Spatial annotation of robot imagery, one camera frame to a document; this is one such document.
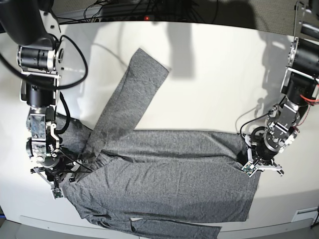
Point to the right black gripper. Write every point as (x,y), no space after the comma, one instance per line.
(58,170)

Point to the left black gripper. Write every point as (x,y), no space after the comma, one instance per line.
(264,156)

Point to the grey long-sleeve T-shirt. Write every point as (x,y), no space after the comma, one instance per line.
(157,184)

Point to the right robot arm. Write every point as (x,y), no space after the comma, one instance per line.
(34,27)

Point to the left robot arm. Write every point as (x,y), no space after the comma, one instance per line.
(300,88)

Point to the black power strip red light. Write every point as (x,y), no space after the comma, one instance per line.
(141,17)

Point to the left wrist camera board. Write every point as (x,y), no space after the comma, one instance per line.
(249,169)

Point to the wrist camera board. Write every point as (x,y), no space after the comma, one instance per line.
(57,193)
(249,169)

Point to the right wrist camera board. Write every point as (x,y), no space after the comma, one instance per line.
(57,193)

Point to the grey metal stand frame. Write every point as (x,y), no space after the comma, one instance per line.
(306,19)

